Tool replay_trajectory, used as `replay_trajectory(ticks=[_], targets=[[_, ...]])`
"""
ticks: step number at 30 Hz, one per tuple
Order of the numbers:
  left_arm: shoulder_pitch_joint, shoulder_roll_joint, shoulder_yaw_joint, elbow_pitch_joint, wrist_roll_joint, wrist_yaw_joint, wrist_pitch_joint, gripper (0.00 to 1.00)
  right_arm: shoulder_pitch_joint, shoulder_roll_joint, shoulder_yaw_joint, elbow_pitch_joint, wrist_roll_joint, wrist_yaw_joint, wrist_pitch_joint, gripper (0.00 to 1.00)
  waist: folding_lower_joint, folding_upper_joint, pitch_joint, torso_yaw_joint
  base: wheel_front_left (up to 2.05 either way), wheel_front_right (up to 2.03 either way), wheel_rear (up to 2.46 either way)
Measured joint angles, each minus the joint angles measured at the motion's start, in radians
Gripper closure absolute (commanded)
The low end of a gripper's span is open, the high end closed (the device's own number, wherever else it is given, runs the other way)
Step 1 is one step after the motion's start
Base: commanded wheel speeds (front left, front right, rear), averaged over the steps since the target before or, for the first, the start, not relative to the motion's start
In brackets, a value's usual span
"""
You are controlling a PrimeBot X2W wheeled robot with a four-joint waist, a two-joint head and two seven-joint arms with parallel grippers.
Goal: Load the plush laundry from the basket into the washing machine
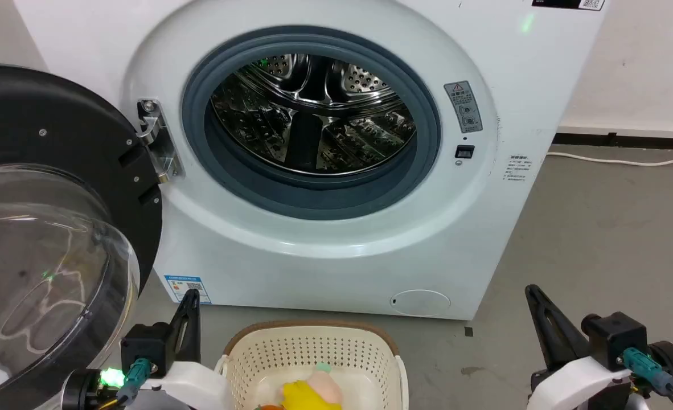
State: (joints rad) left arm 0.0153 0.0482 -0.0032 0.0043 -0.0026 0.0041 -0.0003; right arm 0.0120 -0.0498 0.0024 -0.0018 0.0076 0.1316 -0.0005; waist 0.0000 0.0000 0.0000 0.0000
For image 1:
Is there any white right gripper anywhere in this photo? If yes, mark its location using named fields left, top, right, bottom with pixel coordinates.
left=524, top=284, right=636, bottom=410

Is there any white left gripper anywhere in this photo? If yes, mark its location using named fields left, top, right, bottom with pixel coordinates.
left=137, top=289, right=230, bottom=410

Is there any white front-load washing machine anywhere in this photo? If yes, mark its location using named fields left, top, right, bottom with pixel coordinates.
left=12, top=0, right=608, bottom=321

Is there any blue energy label sticker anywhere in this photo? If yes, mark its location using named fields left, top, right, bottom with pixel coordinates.
left=164, top=274, right=212, bottom=305

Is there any cream perforated laundry basket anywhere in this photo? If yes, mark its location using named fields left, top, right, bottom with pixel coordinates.
left=216, top=321, right=410, bottom=410

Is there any yellow plush toy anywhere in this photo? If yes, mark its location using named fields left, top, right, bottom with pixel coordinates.
left=280, top=380, right=343, bottom=410

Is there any oval white filter cover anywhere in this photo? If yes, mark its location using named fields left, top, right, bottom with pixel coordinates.
left=391, top=289, right=451, bottom=317

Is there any small printed text label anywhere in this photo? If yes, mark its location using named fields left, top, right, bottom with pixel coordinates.
left=503, top=155, right=534, bottom=182

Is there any grey rubber door gasket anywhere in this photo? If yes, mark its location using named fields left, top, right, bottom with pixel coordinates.
left=180, top=26, right=442, bottom=222

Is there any chrome door hinge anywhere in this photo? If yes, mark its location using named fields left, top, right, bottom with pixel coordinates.
left=136, top=100, right=184, bottom=184

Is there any grey warning sticker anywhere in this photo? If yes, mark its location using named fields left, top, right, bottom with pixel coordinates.
left=444, top=81, right=483, bottom=134

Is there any black-rimmed glass washer door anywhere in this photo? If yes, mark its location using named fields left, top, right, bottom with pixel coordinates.
left=0, top=64, right=163, bottom=410

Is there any stainless steel washer drum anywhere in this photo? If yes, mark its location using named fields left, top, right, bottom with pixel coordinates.
left=208, top=52, right=417, bottom=176

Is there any black label with QR code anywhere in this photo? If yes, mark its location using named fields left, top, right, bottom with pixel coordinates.
left=532, top=0, right=606, bottom=11

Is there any teal left cable connector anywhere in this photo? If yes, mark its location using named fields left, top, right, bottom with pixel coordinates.
left=116, top=358, right=153, bottom=400

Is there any teal cable connector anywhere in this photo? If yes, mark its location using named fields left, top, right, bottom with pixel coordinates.
left=116, top=358, right=153, bottom=400
left=621, top=348, right=673, bottom=391

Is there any teal right cable connector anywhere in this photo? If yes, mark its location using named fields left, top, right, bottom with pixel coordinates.
left=621, top=348, right=673, bottom=391

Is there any white floor cable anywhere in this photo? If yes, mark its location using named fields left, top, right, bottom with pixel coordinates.
left=546, top=151, right=673, bottom=167

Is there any black wall baseboard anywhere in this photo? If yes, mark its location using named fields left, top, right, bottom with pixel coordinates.
left=553, top=132, right=673, bottom=151

